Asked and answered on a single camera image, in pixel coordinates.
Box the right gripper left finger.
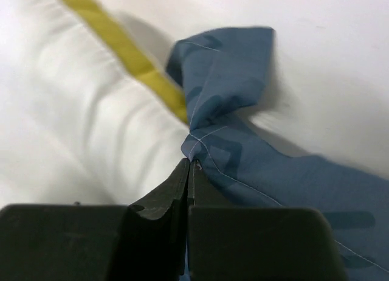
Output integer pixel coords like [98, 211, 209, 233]
[1, 159, 190, 280]

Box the blue cartoon print pillowcase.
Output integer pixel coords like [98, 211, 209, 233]
[167, 27, 388, 280]

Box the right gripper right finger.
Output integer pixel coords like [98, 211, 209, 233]
[187, 162, 347, 280]

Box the white pillow yellow edge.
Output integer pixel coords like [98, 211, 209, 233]
[1, 0, 188, 206]

